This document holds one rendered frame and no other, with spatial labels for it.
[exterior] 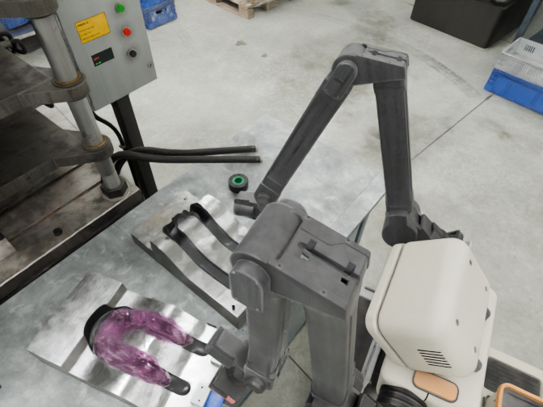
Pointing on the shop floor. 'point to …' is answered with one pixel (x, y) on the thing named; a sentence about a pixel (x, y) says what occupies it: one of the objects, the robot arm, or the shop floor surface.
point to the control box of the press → (111, 65)
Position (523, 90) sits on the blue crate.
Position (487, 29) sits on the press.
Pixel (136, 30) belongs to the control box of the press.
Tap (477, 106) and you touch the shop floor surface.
